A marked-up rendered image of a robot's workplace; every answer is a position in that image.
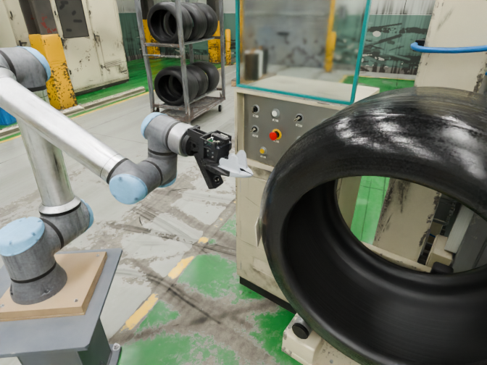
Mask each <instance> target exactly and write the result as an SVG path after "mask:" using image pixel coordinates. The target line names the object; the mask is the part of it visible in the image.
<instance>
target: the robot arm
mask: <svg viewBox="0 0 487 365"><path fill-rule="evenodd" d="M50 76H51V69H50V66H49V63H48V62H47V61H46V59H45V57H44V56H43V55H42V54H41V53H40V52H39V51H37V50H35V49H33V48H31V47H21V46H15V47H9V48H0V107H1V108H2V109H4V110H5V111H6V112H8V113H10V114H11V115H12V116H13V117H15V118H16V120H17V124H18V127H19V129H20V134H21V136H22V140H23V143H24V145H25V150H26V152H27V155H28V159H29V162H30V165H31V168H32V171H33V175H34V178H35V180H36V185H37V187H38V191H39V193H40V196H41V200H42V202H41V203H40V204H39V206H38V211H39V214H40V217H39V218H38V217H28V218H27V219H26V218H25V217H24V218H21V219H17V220H15V221H13V222H10V223H9V224H7V225H6V226H5V227H2V228H1V229H0V255H1V258H2V260H3V262H4V265H5V267H6V269H7V271H8V274H9V276H10V279H11V283H10V289H9V294H10V296H11V298H12V300H13V301H14V302H15V303H17V304H20V305H31V304H35V303H40V302H42V301H45V300H47V299H49V298H51V297H53V296H54V295H56V294H57V293H58V292H59V291H60V290H61V289H62V288H63V287H64V286H65V284H66V282H67V273H66V271H65V270H64V269H63V268H62V267H61V266H60V265H59V264H58V263H57V262H56V259H55V257H54V254H55V253H56V252H58V251H59V250H61V249H62V248H64V247H65V246H66V245H68V244H69V243H71V242H72V241H73V240H74V239H76V238H77V237H79V236H80V235H82V234H83V233H85V232H86V231H87V229H88V228H90V227H91V225H92V224H93V220H94V217H93V211H92V209H91V207H90V206H89V205H88V203H85V201H84V200H83V199H81V198H80V197H79V196H77V195H74V194H73V191H72V186H71V183H70V178H69V175H68V172H67V167H66V164H65V160H64V155H63V153H62V152H65V153H66V154H67V155H69V156H71V157H72V158H73V159H74V160H76V161H77V162H79V163H80V164H82V165H83V166H84V167H86V168H87V169H89V170H90V171H92V172H93V173H94V174H96V175H97V176H99V177H100V178H101V179H103V180H104V181H105V182H106V183H107V184H108V185H109V190H110V192H111V194H112V195H113V196H114V197H115V199H116V200H118V201H119V202H121V203H123V204H128V205H131V204H136V203H137V202H139V201H141V200H143V199H144V198H145V197H146V196H147V195H148V194H150V192H152V191H153V190H155V189H156V188H166V187H167V186H171V185H172V184H173V183H174V182H175V181H176V177H177V174H178V171H177V164H178V154H179V155H181V156H184V157H187V156H194V158H195V160H196V162H197V164H198V166H199V169H200V171H201V173H202V175H203V178H204V180H205V182H206V184H207V187H208V188H209V189H210V190H211V189H216V188H218V187H219V186H221V185H222V184H223V179H222V177H221V175H222V176H226V177H242V178H246V177H251V176H253V172H252V171H251V170H250V169H249V167H248V166H247V159H246V152H245V151H243V150H240V151H239V152H238V153H237V154H236V155H235V154H229V151H230V150H231V149H232V143H231V140H232V135H228V134H226V133H223V132H221V131H219V130H215V131H211V132H209V133H206V132H204V131H203V130H200V126H198V125H195V126H191V125H188V124H186V123H184V122H181V121H179V120H177V119H174V118H172V117H169V116H168V115H166V114H162V113H159V112H153V113H151V114H149V115H148V116H147V117H146V118H145V119H144V120H143V122H142V124H141V134H142V136H143V137H144V138H145V139H147V140H148V158H147V159H144V160H143V161H141V162H139V163H137V164H135V163H134V162H132V161H131V160H129V159H128V158H127V157H124V156H122V155H121V154H119V153H118V152H116V151H115V150H114V149H113V148H111V147H109V146H108V145H107V144H105V143H104V142H102V141H101V140H99V139H98V138H97V137H95V136H94V135H92V134H91V133H89V132H88V131H87V130H85V129H84V128H82V127H81V126H80V125H78V124H77V123H75V122H73V121H72V120H71V119H70V118H68V117H66V116H65V115H64V114H63V113H61V112H59V111H58V110H57V109H55V108H54V107H52V106H51V105H50V102H49V97H48V94H47V87H46V82H47V81H48V80H49V79H50ZM221 133H222V134H223V135H221ZM224 135H226V136H227V137H226V136H224Z"/></svg>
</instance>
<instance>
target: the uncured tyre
mask: <svg viewBox="0 0 487 365"><path fill-rule="evenodd" d="M356 176H377V177H390V178H394V179H398V180H404V181H408V182H411V183H415V184H418V185H422V186H425V187H427V188H430V189H432V190H435V191H438V192H439V193H442V194H444V195H445V196H448V197H450V198H452V199H454V200H455V201H458V202H459V203H461V204H462V205H464V206H466V207H467V208H469V209H470V210H472V211H474V212H475V213H476V214H477V215H479V216H480V217H482V218H483V219H484V220H486V221H487V95H484V94H481V93H476V92H472V91H466V90H462V89H457V88H446V87H433V86H423V87H410V88H399V89H394V90H390V91H385V92H382V93H377V94H374V95H371V96H368V97H366V98H363V99H361V100H358V101H356V102H354V103H353V104H350V105H348V106H347V107H345V108H344V109H342V110H341V111H339V112H337V113H335V114H334V115H333V116H331V117H329V118H327V119H326V120H325V121H323V122H321V123H320V124H318V125H316V126H315V127H313V128H312V129H310V130H308V131H307V132H305V134H303V135H302V136H300V137H299V138H298V139H297V140H295V141H294V142H293V143H292V144H291V145H290V146H289V147H288V148H287V150H286V151H285V152H284V153H283V155H282V156H281V157H280V159H279V160H278V162H277V164H276V165H275V167H274V169H273V170H272V172H271V174H270V176H269V177H268V179H267V182H266V184H265V188H264V190H263V194H262V199H261V204H260V210H259V225H260V232H261V237H262V244H263V246H264V250H265V254H266V257H267V261H268V264H269V266H270V269H271V272H272V274H273V277H274V278H275V281H276V282H277V284H278V286H279V288H280V290H281V291H282V293H283V294H284V296H285V297H286V299H287V301H288V302H289V303H290V304H291V306H292V307H293V308H294V310H295V311H296V312H297V314H298V315H299V316H300V317H301V318H302V319H303V320H304V321H305V322H306V323H307V324H308V325H309V326H310V327H311V328H312V329H313V330H314V331H315V332H316V333H317V334H318V335H319V336H320V337H321V338H323V339H324V340H325V341H326V342H328V343H329V344H330V345H332V346H333V347H334V348H335V349H337V350H338V351H340V352H341V353H342V354H344V355H345V356H347V357H349V358H350V359H352V360H353V361H356V362H357V363H358V364H361V365H487V264H485V265H483V266H481V267H478V268H475V269H471V270H467V271H463V272H455V273H430V272H420V271H416V270H413V269H408V268H405V267H401V266H399V265H397V264H394V263H392V262H390V261H388V260H386V259H384V258H382V257H380V256H379V255H377V254H376V253H374V252H372V251H371V250H370V249H369V248H368V247H366V246H365V245H364V244H363V243H362V242H361V241H360V240H359V239H358V238H357V237H356V236H355V235H354V234H353V232H352V231H351V230H350V229H349V227H348V225H347V224H346V222H345V221H344V218H343V217H342V214H341V211H340V209H339V206H338V200H337V194H336V186H337V179H340V178H345V177H356Z"/></svg>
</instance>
